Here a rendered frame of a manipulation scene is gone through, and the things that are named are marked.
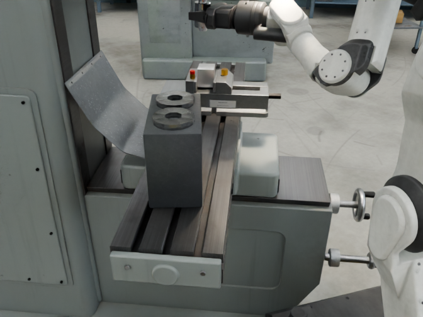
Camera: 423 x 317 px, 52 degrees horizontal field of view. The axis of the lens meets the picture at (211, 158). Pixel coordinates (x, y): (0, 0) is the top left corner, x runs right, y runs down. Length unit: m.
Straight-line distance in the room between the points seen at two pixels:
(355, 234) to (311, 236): 1.02
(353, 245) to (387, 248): 1.51
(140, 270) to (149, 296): 0.80
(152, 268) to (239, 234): 0.60
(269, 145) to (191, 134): 0.62
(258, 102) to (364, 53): 0.49
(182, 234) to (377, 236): 0.38
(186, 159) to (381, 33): 0.50
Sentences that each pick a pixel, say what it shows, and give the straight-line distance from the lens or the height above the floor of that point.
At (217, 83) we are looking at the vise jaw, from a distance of 1.38.
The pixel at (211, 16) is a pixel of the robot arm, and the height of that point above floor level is 1.25.
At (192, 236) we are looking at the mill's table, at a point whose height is 0.91.
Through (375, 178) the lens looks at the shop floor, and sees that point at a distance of 2.97.
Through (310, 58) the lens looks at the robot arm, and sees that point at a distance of 1.09.
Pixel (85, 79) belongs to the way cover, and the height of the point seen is 1.05.
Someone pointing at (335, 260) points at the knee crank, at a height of 0.51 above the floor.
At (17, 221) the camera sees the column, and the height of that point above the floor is 0.62.
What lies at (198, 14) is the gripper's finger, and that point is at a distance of 1.27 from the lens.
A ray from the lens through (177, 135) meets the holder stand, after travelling 0.89.
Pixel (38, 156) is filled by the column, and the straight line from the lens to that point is 1.38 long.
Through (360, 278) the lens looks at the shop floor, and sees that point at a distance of 2.22.
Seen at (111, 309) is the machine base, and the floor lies 0.20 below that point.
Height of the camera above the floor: 1.51
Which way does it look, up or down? 30 degrees down
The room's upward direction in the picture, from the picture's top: straight up
